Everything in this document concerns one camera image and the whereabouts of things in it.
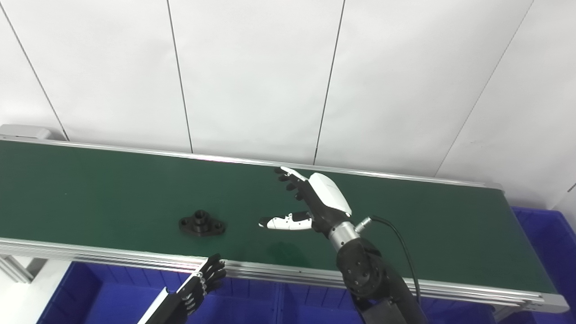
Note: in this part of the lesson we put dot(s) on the large blue plastic bin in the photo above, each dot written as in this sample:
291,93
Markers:
549,243

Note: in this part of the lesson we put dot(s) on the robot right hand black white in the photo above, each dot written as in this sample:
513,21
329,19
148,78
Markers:
326,198

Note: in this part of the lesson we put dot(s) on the robot left hand black white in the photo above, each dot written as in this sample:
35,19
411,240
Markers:
180,301

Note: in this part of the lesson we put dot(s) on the grey conveyor end housing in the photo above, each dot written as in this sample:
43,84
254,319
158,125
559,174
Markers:
22,132

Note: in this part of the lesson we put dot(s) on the green conveyor belt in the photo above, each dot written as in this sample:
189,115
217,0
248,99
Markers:
112,256
112,189

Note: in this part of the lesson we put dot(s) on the aluminium conveyor support leg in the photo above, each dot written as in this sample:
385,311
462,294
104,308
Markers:
513,311
18,267

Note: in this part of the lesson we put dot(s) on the black flanged part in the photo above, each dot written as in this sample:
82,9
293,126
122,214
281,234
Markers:
202,223

